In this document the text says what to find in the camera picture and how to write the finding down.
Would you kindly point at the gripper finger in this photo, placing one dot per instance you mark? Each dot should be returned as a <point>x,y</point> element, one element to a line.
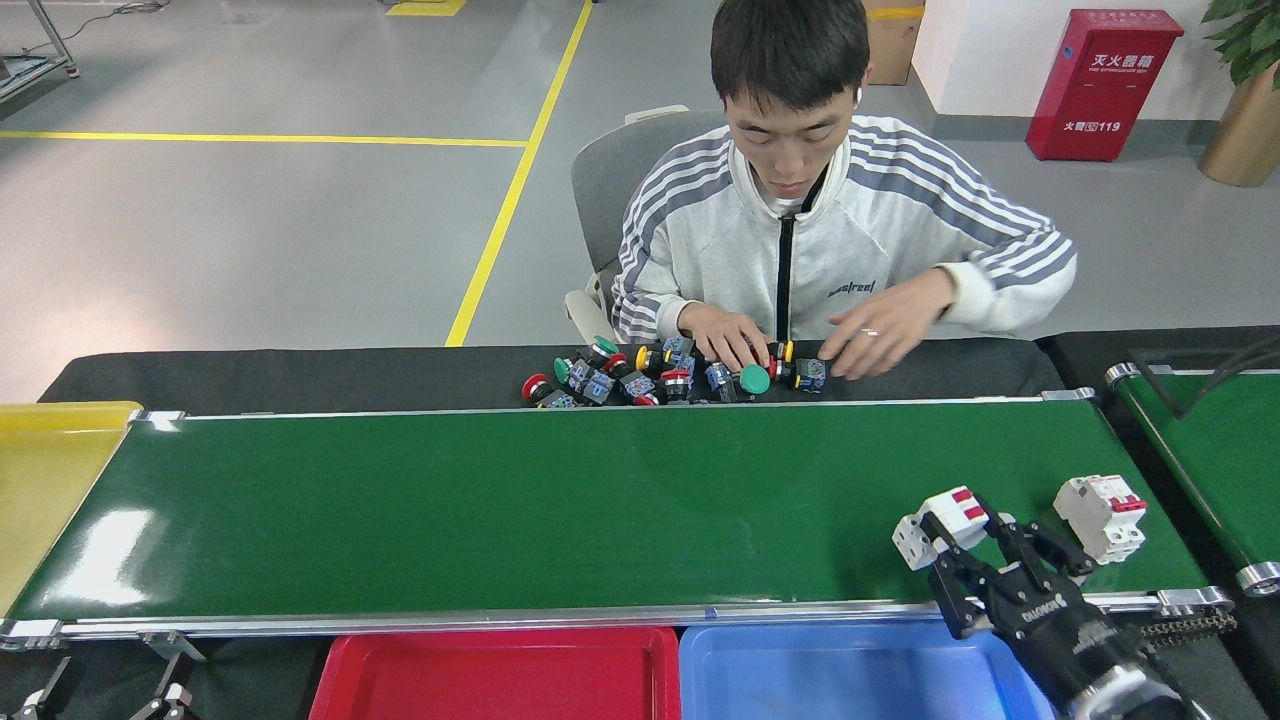
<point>170,695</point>
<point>42,695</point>

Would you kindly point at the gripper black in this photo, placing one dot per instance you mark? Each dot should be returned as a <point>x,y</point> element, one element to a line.
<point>1060,630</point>

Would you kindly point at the white circuit breaker red switch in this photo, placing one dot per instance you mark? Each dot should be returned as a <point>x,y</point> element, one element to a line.
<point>1100,515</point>
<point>945,515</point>

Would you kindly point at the blue plastic tray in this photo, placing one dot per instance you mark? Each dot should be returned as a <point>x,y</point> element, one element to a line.
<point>850,680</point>

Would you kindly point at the short green conveyor belt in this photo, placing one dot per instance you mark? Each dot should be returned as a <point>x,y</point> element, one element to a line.
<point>1220,460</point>

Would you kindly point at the red plastic tray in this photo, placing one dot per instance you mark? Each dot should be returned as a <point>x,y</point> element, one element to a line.
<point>500,680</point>

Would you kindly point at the person's left hand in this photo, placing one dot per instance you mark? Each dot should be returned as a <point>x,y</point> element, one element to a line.
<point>895,320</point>

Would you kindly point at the person's right hand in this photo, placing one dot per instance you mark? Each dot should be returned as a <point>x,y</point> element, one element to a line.
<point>725,330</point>

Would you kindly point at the yellow plastic bin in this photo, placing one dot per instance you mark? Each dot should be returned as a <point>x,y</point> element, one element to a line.
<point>40,480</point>

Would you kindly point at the person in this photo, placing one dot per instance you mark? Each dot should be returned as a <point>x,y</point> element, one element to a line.
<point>720,250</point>

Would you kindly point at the red fire extinguisher box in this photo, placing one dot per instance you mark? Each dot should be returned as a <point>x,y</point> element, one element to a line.
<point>1100,95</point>

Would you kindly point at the potted plant gold pot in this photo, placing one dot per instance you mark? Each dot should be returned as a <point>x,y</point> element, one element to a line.
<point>1245,140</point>

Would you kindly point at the brown cardboard box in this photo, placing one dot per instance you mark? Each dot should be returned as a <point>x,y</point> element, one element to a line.
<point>890,45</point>

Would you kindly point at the grey office chair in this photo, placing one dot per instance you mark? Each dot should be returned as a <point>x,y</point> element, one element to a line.
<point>600,180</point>

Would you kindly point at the green conveyor belt silver frame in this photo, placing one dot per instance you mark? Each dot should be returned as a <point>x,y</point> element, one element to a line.
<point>500,500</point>

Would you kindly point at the metal frame cart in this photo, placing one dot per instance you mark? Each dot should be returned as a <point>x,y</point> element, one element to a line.
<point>45,50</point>

